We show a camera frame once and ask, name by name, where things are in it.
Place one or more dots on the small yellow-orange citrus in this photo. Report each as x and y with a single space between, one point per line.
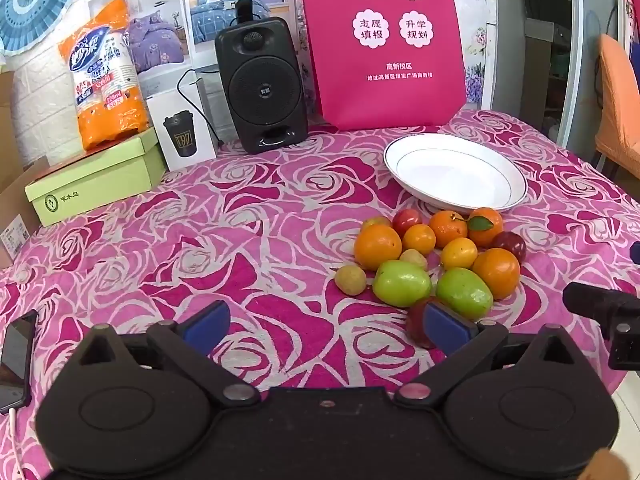
458 254

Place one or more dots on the green shoe box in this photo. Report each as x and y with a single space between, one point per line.
95 182

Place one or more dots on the orange pack of paper cups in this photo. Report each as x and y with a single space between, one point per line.
107 85

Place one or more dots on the medium orange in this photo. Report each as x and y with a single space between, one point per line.
496 273

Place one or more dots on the dark red plum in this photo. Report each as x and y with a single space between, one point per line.
416 325

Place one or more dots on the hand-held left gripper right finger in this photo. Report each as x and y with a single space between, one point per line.
445 325

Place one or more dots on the dark purple plum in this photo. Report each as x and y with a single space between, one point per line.
511 246

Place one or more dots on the large orange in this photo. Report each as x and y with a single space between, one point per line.
377 247

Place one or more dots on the pink fabric bag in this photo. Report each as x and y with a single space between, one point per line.
380 95

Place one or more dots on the red apple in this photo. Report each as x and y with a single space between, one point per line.
406 220

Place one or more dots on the yellow-red peach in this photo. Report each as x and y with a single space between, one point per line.
375 222

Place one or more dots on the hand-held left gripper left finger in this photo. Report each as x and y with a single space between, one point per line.
207 322

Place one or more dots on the green apple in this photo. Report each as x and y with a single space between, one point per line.
464 292
401 283

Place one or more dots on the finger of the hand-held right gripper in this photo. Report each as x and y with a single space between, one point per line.
595 302
636 252

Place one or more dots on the orange covered chair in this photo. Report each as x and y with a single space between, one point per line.
620 105

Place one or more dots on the pink rose printed tablecloth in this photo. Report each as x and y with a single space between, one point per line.
225 240

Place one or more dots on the stemmed tangerine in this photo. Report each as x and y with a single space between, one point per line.
447 229

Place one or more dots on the small orange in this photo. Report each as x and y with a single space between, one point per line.
419 239

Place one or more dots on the purple bedding poster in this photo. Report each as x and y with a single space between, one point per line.
155 40

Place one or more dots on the black speaker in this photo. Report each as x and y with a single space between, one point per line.
262 85

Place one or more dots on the white box with cup print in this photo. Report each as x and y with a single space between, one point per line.
185 135

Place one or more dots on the white plate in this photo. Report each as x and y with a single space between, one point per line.
455 175

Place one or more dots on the brown cardboard box with label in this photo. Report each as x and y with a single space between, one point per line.
15 232

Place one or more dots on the small yellow-green fruit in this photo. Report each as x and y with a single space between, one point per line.
412 257
350 279

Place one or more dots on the plain brown cardboard box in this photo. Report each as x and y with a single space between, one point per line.
7 130

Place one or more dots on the black smartphone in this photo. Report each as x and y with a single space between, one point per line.
15 355

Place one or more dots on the black microphone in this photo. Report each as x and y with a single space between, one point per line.
244 9

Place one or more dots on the white door frame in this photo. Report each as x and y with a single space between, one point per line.
580 60

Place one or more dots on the orange with green leaf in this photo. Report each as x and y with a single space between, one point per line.
486 235

